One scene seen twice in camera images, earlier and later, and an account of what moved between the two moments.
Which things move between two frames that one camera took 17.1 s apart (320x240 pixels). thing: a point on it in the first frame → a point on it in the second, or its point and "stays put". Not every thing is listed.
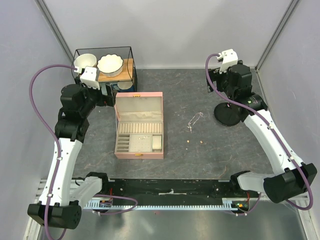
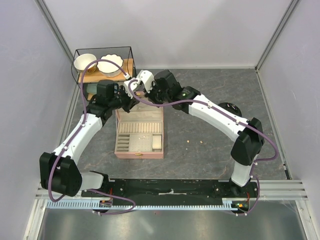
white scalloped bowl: (110, 65) stays put
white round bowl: (85, 60) stays put
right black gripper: (214, 75) → (151, 96)
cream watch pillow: (157, 142) stays put
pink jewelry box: (139, 131) stays put
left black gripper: (109, 99) → (130, 102)
